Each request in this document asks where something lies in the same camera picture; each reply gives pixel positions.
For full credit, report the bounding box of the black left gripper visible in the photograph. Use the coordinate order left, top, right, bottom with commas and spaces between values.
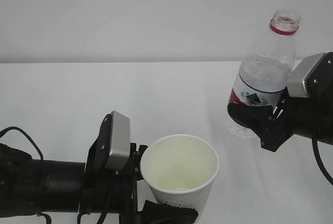
78, 142, 199, 224

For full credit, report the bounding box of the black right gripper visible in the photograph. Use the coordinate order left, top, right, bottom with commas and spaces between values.
227, 89, 318, 152

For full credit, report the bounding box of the white paper coffee cup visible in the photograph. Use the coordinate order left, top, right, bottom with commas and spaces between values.
140, 134, 219, 212

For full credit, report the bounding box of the clear plastic water bottle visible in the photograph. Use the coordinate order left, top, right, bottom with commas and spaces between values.
225, 8, 302, 139

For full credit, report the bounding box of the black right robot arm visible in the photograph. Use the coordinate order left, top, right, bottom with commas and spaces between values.
227, 52, 332, 152

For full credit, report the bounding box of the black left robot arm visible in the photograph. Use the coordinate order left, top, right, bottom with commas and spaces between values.
1, 143, 198, 223

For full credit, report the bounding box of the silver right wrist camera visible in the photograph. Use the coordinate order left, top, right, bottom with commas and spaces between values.
287, 52, 332, 98

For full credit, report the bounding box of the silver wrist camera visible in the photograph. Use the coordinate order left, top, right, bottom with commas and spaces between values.
88, 110, 131, 170
287, 52, 332, 98

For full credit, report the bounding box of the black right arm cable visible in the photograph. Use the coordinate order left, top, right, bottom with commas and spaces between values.
311, 133, 333, 186

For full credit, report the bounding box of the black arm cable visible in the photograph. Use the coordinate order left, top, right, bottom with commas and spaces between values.
0, 126, 44, 161
311, 133, 333, 186

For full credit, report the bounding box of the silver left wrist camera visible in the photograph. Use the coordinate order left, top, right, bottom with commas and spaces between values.
88, 110, 131, 170

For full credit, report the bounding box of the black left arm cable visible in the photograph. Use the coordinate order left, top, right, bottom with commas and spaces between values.
0, 126, 44, 161

